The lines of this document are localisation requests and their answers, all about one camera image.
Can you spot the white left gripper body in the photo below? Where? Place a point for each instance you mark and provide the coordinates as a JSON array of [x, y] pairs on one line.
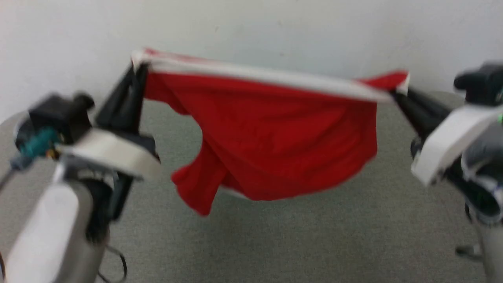
[[114, 151]]

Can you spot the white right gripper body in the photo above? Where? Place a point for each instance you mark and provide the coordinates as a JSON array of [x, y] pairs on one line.
[[448, 145]]

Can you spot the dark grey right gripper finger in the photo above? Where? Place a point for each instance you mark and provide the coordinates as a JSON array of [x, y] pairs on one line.
[[422, 110]]

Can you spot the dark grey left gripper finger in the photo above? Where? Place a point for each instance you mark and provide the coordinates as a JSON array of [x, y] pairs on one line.
[[140, 102], [116, 106]]

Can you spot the red and white garment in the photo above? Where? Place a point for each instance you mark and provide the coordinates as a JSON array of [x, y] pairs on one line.
[[275, 137]]

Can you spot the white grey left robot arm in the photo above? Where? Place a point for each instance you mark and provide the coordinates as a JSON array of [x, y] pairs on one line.
[[47, 236]]

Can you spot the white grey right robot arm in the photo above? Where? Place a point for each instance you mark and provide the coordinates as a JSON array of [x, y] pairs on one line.
[[487, 188]]

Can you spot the grey-green fabric sofa seat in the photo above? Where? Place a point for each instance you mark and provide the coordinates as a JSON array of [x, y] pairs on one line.
[[314, 236]]

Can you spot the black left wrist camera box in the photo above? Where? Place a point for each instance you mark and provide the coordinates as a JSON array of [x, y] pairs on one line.
[[59, 114]]

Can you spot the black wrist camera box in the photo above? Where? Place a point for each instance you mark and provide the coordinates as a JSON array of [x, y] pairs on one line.
[[59, 114], [481, 84]]

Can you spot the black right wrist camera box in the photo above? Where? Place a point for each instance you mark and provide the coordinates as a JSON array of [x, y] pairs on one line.
[[481, 84]]

